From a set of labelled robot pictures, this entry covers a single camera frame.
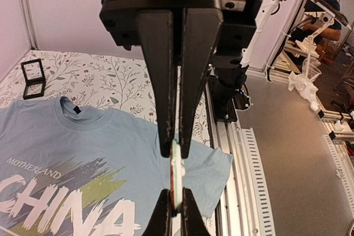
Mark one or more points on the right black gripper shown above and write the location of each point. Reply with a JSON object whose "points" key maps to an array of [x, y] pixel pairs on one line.
{"points": [[150, 24]]}

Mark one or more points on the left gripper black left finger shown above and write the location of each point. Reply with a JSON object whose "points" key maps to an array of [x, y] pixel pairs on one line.
{"points": [[160, 223]]}

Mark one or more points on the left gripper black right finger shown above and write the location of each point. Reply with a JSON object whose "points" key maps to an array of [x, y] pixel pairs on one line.
{"points": [[191, 220]]}

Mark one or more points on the light blue printed t-shirt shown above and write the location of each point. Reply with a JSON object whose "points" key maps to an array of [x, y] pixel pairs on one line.
{"points": [[72, 171]]}

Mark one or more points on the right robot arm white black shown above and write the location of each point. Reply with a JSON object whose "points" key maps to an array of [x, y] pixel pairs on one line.
{"points": [[181, 42]]}

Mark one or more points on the black open brooch box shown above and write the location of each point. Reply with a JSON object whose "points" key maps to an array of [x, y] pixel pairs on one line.
{"points": [[29, 82]]}

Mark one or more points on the floral patterned tablecloth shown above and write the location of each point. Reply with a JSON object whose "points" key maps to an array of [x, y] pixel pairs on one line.
{"points": [[96, 81]]}

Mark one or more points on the aluminium front rail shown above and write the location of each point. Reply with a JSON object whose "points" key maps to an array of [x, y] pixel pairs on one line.
{"points": [[244, 207]]}

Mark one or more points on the right aluminium frame post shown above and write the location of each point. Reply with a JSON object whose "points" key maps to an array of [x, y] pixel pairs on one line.
{"points": [[28, 24]]}

